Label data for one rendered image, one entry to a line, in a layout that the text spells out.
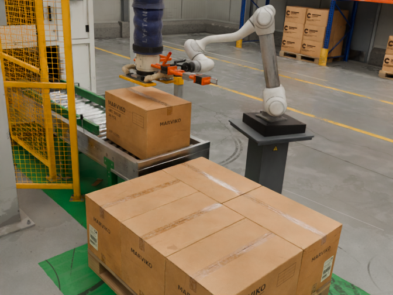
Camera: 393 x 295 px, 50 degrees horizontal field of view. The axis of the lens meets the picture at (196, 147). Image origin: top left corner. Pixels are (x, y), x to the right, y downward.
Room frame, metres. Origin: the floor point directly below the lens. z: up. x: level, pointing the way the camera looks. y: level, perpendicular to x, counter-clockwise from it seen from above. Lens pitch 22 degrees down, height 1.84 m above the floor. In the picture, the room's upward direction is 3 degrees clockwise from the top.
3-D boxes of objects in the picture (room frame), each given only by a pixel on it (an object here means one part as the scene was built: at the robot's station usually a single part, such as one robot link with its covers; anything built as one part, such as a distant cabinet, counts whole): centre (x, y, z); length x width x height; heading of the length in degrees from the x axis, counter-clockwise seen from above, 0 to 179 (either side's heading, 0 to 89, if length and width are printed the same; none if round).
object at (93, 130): (3.82, 1.40, 0.60); 1.60 x 0.10 x 0.09; 44
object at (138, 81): (3.10, 0.47, 1.10); 0.34 x 0.10 x 0.05; 44
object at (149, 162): (2.90, 0.15, 0.58); 0.70 x 0.03 x 0.06; 134
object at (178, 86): (3.66, 0.19, 0.50); 0.07 x 0.07 x 1.00; 44
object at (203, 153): (2.90, 0.15, 0.47); 0.70 x 0.03 x 0.15; 134
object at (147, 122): (3.15, 0.40, 0.75); 0.60 x 0.40 x 0.40; 41
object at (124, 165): (3.52, 1.20, 0.50); 2.31 x 0.05 x 0.19; 44
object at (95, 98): (4.19, 1.02, 0.60); 1.60 x 0.10 x 0.09; 44
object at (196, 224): (2.20, -0.10, 0.34); 1.20 x 1.00 x 0.40; 44
